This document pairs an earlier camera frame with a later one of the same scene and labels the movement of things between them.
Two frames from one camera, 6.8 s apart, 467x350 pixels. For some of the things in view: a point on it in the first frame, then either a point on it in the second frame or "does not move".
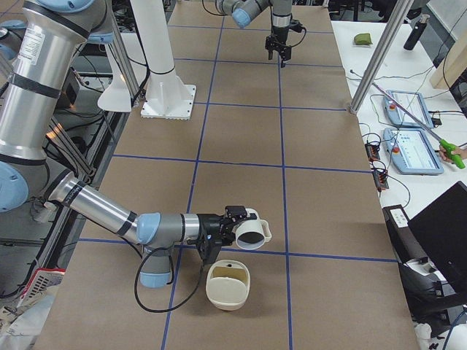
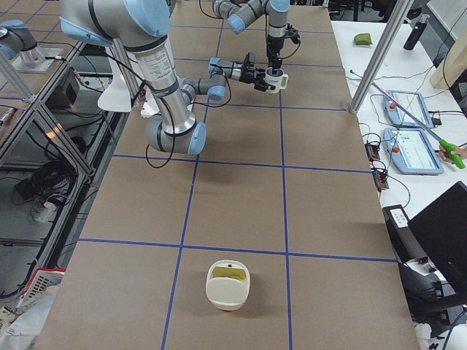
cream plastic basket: (228, 284) does not move
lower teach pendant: (411, 152) does not move
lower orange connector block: (381, 180) does not move
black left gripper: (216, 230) -> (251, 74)
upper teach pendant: (413, 101) does not move
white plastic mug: (253, 234) -> (279, 79)
